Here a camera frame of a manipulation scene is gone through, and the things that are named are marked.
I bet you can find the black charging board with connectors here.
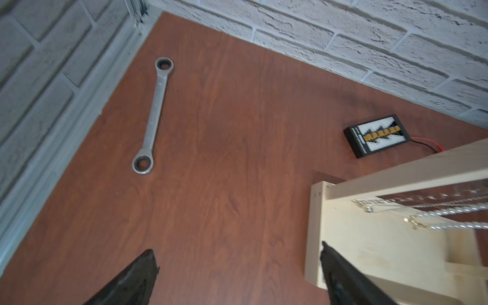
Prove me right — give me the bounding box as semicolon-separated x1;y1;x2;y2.
343;114;411;159

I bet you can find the silver link chain necklace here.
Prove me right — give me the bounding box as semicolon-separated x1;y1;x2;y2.
351;192;488;214

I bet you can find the silver combination wrench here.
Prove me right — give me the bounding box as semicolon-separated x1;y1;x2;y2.
132;57;174;175

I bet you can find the wooden jewelry display stand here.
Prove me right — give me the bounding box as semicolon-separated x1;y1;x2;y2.
304;140;487;304

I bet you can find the red black banana plug cable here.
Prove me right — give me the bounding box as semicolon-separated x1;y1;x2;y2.
408;136;446;154

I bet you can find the white pearl necklace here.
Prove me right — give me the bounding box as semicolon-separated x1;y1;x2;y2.
403;203;488;231

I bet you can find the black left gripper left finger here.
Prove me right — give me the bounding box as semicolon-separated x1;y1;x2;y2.
85;249;160;304

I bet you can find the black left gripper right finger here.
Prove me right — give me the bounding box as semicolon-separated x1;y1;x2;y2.
320;241;396;305

